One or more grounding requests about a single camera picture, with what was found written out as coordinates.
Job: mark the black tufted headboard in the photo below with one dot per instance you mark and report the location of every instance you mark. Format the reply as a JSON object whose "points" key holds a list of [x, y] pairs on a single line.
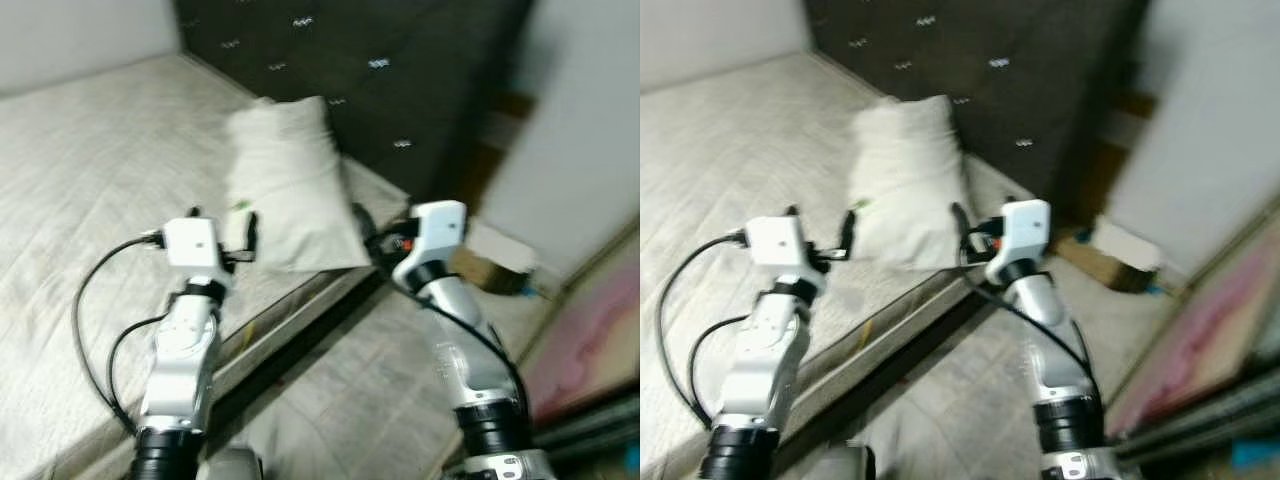
{"points": [[1000, 90], [380, 90]]}

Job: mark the dark bed base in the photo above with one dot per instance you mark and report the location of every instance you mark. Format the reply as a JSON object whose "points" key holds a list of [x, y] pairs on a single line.
{"points": [[290, 355], [880, 368]]}

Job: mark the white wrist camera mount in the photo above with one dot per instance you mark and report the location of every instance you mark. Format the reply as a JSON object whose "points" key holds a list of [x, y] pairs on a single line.
{"points": [[775, 240], [192, 243], [437, 225], [1025, 225]]}

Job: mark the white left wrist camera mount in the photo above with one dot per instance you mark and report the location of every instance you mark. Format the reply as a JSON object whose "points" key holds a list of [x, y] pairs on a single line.
{"points": [[775, 240], [192, 243]]}

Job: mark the white pillow green print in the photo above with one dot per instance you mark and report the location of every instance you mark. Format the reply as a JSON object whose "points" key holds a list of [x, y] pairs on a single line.
{"points": [[285, 190], [910, 180]]}

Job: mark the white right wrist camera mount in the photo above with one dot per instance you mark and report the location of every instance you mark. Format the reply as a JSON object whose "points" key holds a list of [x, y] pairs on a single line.
{"points": [[1025, 225], [437, 225]]}

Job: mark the grey robot left leg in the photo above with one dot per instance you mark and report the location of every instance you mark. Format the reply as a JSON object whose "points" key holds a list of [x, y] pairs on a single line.
{"points": [[840, 465], [232, 465]]}

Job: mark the pink painted board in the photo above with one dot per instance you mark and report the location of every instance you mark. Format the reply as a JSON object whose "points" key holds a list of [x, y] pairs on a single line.
{"points": [[585, 340], [1195, 340]]}

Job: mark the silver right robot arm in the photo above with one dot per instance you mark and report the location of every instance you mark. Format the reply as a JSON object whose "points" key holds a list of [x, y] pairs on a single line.
{"points": [[465, 360], [1060, 350]]}

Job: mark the white quilted mattress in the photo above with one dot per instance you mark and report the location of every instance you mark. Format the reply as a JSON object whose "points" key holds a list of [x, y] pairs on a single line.
{"points": [[720, 200], [100, 200]]}

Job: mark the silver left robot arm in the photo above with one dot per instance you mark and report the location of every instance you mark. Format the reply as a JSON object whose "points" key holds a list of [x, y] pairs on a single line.
{"points": [[755, 370], [180, 370]]}

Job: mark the brown cardboard box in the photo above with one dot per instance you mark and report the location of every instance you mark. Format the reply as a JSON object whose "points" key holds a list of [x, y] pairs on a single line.
{"points": [[1095, 264], [480, 272]]}

